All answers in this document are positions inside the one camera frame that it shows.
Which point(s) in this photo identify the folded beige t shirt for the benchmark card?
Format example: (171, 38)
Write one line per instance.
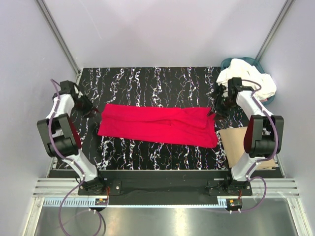
(232, 140)

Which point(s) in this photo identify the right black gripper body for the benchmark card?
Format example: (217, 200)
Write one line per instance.
(222, 105)

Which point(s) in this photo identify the red t shirt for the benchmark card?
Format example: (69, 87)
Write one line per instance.
(180, 126)

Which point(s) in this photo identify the connector board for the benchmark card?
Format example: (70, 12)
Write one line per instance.
(101, 201)
(234, 204)

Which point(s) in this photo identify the slotted cable duct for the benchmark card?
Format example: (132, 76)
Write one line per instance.
(138, 202)

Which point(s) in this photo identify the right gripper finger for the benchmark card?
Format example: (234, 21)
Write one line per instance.
(219, 117)
(211, 112)

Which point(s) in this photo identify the left connector board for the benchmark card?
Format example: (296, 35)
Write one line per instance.
(101, 201)

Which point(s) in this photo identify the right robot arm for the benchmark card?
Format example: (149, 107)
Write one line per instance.
(262, 140)

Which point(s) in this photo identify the right frame post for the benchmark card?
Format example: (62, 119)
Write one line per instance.
(286, 7)

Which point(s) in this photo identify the aluminium front rail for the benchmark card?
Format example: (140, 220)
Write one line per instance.
(273, 187)

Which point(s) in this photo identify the right connector board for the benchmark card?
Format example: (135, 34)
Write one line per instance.
(234, 204)

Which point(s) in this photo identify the frame post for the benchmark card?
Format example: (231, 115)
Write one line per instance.
(286, 7)
(58, 36)

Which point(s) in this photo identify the white t shirt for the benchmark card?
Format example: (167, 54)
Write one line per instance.
(246, 71)

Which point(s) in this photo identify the left frame post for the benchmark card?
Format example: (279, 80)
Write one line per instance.
(58, 36)

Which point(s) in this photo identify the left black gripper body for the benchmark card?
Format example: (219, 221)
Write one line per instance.
(84, 106)

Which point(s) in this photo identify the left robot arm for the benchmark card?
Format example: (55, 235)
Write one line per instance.
(61, 139)

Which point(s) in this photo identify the teal laundry basket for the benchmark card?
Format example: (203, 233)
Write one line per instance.
(225, 63)

